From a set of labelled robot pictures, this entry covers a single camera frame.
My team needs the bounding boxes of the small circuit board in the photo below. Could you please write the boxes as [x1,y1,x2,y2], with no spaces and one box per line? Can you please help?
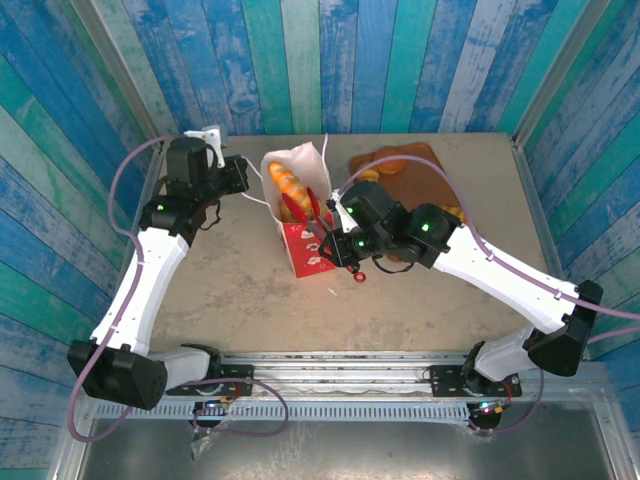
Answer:
[474,399,511,416]
[192,397,239,414]

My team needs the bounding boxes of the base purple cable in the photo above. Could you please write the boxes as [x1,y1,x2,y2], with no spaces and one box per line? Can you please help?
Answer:
[469,367,549,437]
[192,377,290,439]

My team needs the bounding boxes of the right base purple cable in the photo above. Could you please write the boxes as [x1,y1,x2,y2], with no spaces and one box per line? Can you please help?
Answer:
[469,367,549,437]

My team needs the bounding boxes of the red metal tongs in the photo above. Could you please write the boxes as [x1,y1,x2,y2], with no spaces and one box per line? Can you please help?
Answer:
[280,186,368,284]

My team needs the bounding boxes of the left black mount plate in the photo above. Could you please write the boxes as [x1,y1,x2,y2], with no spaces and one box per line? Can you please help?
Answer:
[166,363,256,399]

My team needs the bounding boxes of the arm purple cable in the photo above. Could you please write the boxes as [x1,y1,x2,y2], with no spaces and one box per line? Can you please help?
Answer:
[339,153,640,346]
[66,133,189,444]

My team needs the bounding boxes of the brown tray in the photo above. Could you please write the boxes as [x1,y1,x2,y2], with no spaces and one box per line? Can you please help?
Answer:
[348,142,469,265]

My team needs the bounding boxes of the red white paper bag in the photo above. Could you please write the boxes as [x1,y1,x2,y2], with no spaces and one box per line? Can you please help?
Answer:
[242,133,337,280]

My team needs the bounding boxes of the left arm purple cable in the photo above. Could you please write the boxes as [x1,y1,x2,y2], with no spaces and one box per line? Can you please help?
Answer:
[66,133,189,444]

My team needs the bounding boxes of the long striped fake bread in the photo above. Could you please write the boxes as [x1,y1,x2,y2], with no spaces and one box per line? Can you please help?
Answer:
[268,161,314,211]

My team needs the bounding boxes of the thin black cable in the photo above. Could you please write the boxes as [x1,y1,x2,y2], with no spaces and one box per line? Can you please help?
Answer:
[372,254,415,275]
[199,199,224,231]

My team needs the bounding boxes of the grey steel base panel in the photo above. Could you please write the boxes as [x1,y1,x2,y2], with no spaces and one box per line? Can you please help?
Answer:
[49,417,626,480]

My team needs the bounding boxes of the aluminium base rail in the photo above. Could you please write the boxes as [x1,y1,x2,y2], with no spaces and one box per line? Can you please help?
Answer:
[74,349,606,401]

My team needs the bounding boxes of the black mount plate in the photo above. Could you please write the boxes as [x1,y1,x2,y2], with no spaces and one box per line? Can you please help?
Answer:
[166,363,256,399]
[430,363,522,400]

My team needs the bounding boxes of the white slotted cable duct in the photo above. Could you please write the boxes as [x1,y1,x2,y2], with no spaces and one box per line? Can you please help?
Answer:
[92,399,474,422]

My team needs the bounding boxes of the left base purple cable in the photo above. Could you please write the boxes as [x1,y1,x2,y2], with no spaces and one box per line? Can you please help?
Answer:
[192,377,290,439]

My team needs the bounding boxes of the round orange fake bun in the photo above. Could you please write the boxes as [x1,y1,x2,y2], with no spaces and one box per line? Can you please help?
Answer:
[374,155,407,176]

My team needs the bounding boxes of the aluminium frame post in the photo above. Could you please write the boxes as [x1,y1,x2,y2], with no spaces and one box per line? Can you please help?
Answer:
[512,0,615,149]
[68,0,167,154]

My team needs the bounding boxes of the right black mount plate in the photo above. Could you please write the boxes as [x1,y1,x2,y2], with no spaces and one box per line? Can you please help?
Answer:
[430,363,522,400]

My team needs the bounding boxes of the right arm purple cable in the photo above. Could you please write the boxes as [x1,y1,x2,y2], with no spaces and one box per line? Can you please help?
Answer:
[339,153,640,346]

